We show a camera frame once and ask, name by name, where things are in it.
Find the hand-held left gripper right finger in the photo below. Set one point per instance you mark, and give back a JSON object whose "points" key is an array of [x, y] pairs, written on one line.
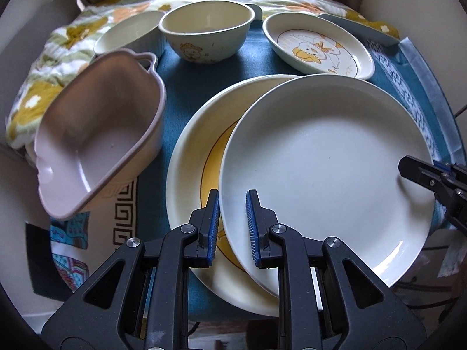
{"points": [[251, 226]]}

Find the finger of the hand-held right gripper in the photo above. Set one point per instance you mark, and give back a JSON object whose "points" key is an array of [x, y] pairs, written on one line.
{"points": [[419, 171], [460, 178]]}

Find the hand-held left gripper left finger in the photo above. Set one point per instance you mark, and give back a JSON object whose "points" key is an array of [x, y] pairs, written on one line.
{"points": [[214, 226]]}

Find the white plate with yellow print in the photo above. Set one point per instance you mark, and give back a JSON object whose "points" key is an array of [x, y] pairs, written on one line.
{"points": [[189, 160]]}

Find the plain white round plate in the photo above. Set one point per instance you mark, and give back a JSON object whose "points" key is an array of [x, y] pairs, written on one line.
{"points": [[328, 153]]}

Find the oval plate with duck print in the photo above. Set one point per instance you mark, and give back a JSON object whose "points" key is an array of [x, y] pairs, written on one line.
{"points": [[317, 51]]}

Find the cream bowl with cartoon print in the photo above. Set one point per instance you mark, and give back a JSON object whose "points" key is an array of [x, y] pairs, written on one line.
{"points": [[204, 43]]}

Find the white ribbed oval dish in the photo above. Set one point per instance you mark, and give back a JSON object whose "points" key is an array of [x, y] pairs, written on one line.
{"points": [[127, 29]]}

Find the blue patterned tablecloth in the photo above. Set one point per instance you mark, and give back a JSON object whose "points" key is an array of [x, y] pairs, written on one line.
{"points": [[193, 69]]}

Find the floral quilted blanket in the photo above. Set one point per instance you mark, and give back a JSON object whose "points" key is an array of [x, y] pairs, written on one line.
{"points": [[54, 69]]}

